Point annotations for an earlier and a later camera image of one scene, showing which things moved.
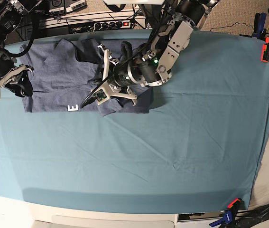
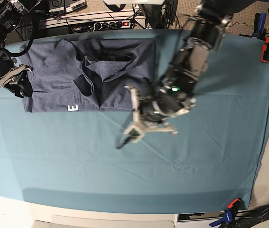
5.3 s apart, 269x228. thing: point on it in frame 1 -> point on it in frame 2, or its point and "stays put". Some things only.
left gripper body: (120, 74) -> (156, 109)
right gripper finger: (23, 87) stays put
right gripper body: (1, 68) stays put
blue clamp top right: (259, 31) stays put
